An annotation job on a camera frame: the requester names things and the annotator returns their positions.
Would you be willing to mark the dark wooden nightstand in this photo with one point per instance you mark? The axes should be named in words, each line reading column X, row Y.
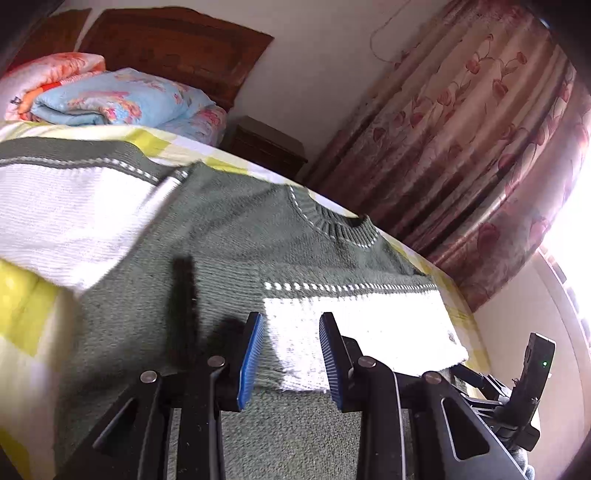
column 263, row 143

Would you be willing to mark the green and white knit sweater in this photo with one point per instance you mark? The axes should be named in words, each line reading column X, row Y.
column 231, row 230

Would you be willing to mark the pink orange floral pillow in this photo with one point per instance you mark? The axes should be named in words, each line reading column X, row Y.
column 51, row 69

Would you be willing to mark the pink floral curtain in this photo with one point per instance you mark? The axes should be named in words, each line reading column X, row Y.
column 461, row 138

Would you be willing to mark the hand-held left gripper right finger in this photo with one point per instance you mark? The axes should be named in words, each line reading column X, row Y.
column 330, row 355

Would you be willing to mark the large carved wooden headboard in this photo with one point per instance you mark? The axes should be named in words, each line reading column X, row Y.
column 175, row 50

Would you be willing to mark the bright window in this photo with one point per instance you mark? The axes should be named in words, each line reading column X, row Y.
column 572, row 230

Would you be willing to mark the light blue floral pillow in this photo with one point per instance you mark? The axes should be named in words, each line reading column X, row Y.
column 115, row 97

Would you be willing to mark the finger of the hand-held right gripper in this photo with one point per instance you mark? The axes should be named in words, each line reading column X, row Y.
column 468, row 376
column 482, row 404

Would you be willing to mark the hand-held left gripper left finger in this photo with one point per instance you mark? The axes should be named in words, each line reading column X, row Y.
column 251, row 355

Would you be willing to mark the yellow checked bed sheet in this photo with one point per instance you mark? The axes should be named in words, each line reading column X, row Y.
column 27, row 314

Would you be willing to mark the small wooden headboard panel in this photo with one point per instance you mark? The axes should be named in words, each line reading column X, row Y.
column 55, row 37

